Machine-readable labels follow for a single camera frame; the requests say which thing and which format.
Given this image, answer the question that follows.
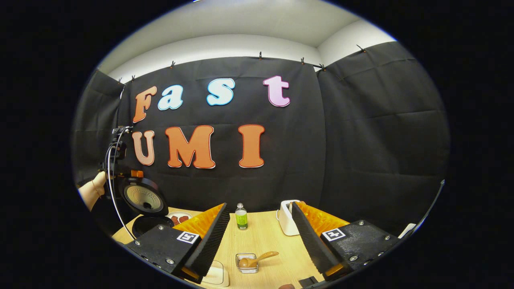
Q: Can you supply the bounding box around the black rice cooker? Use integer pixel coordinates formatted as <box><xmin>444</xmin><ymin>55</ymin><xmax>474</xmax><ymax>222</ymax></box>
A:
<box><xmin>120</xmin><ymin>177</ymin><xmax>175</xmax><ymax>238</ymax></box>

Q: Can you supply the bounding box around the black backdrop cloth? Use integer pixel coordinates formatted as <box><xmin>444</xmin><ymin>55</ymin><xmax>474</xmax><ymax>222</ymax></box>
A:
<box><xmin>72</xmin><ymin>41</ymin><xmax>450</xmax><ymax>237</ymax></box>

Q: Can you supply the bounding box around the white toaster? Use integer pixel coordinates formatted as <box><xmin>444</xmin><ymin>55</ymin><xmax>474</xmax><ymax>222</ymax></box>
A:
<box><xmin>276</xmin><ymin>199</ymin><xmax>302</xmax><ymax>236</ymax></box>

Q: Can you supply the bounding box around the green drink bottle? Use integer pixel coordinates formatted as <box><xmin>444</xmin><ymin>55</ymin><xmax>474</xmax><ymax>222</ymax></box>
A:
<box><xmin>235</xmin><ymin>203</ymin><xmax>249</xmax><ymax>230</ymax></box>

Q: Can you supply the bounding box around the round plate of red beans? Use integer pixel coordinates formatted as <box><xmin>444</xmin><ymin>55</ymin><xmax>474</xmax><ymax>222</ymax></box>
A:
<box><xmin>167</xmin><ymin>212</ymin><xmax>193</xmax><ymax>226</ymax></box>

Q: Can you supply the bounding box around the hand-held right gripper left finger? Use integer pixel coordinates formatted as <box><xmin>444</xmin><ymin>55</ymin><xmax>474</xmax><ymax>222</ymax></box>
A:
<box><xmin>126</xmin><ymin>203</ymin><xmax>232</xmax><ymax>283</ymax></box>

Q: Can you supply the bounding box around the white rice tray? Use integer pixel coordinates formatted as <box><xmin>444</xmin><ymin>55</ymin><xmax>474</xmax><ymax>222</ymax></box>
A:
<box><xmin>200</xmin><ymin>260</ymin><xmax>229</xmax><ymax>287</ymax></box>

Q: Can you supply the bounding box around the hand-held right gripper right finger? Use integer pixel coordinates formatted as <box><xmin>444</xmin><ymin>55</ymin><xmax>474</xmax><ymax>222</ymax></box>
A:
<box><xmin>291</xmin><ymin>201</ymin><xmax>402</xmax><ymax>283</ymax></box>

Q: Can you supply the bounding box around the wooden spoon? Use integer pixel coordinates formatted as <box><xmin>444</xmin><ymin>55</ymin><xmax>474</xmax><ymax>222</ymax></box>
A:
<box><xmin>239</xmin><ymin>251</ymin><xmax>279</xmax><ymax>269</ymax></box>

